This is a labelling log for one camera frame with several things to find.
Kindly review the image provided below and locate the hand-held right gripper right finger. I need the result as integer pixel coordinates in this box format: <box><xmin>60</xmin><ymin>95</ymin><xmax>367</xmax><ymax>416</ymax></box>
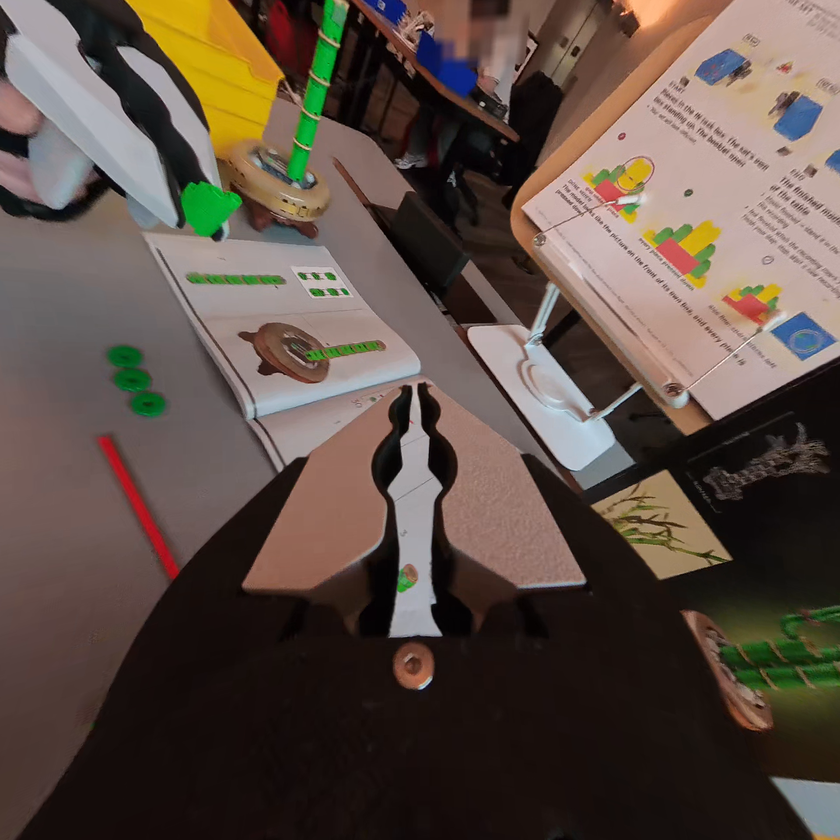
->
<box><xmin>416</xmin><ymin>382</ymin><xmax>587</xmax><ymax>636</ymax></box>

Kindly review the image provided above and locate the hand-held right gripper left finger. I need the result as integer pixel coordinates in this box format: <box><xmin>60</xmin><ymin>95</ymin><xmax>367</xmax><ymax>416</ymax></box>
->
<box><xmin>243</xmin><ymin>384</ymin><xmax>413</xmax><ymax>636</ymax></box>

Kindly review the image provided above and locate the bamboo toy brick model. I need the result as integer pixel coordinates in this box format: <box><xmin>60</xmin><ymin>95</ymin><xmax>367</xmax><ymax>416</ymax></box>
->
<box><xmin>226</xmin><ymin>0</ymin><xmax>352</xmax><ymax>238</ymax></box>

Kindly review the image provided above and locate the printed task sheet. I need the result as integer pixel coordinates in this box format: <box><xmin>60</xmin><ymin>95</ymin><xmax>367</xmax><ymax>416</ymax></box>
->
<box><xmin>521</xmin><ymin>0</ymin><xmax>840</xmax><ymax>421</ymax></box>

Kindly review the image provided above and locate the black hanging coat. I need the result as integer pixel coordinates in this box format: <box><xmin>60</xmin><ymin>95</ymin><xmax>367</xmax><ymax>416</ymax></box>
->
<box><xmin>508</xmin><ymin>71</ymin><xmax>565</xmax><ymax>204</ymax></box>

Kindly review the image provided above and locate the yellow plastic bin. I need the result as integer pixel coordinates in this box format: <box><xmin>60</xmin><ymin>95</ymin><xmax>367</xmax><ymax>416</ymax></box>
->
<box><xmin>125</xmin><ymin>0</ymin><xmax>284</xmax><ymax>161</ymax></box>

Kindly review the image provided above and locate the person's left hand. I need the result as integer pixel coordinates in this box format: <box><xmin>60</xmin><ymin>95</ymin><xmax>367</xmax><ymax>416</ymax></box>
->
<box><xmin>0</xmin><ymin>82</ymin><xmax>42</xmax><ymax>198</ymax></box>

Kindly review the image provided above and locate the green toy brick stack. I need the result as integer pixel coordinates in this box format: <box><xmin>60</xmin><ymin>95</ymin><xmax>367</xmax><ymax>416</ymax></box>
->
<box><xmin>179</xmin><ymin>181</ymin><xmax>244</xmax><ymax>238</ymax></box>

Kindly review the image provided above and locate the building instruction booklet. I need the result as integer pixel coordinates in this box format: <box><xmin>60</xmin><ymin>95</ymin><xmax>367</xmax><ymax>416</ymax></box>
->
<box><xmin>143</xmin><ymin>231</ymin><xmax>442</xmax><ymax>637</ymax></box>

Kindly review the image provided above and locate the black charger box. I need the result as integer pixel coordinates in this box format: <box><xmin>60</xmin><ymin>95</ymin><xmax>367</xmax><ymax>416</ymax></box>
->
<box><xmin>392</xmin><ymin>190</ymin><xmax>470</xmax><ymax>296</ymax></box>

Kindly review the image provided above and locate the wooden background table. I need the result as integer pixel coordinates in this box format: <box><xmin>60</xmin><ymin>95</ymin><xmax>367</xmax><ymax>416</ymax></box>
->
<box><xmin>348</xmin><ymin>0</ymin><xmax>519</xmax><ymax>142</ymax></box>

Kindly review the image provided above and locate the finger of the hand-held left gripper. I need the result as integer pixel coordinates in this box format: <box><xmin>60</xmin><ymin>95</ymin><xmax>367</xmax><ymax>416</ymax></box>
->
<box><xmin>3</xmin><ymin>29</ymin><xmax>188</xmax><ymax>229</ymax></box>
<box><xmin>120</xmin><ymin>48</ymin><xmax>232</xmax><ymax>240</ymax></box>

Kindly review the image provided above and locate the black toy set box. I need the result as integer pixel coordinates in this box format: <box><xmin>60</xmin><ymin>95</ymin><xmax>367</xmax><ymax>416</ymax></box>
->
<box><xmin>591</xmin><ymin>364</ymin><xmax>840</xmax><ymax>785</ymax></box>

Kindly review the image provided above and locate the red toy rod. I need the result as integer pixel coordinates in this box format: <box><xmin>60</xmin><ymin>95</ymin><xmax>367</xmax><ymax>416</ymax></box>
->
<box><xmin>97</xmin><ymin>434</ymin><xmax>181</xmax><ymax>581</ymax></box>

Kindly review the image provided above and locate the white document stand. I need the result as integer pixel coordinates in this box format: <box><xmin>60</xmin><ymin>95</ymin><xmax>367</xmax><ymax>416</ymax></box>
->
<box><xmin>467</xmin><ymin>0</ymin><xmax>840</xmax><ymax>472</ymax></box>

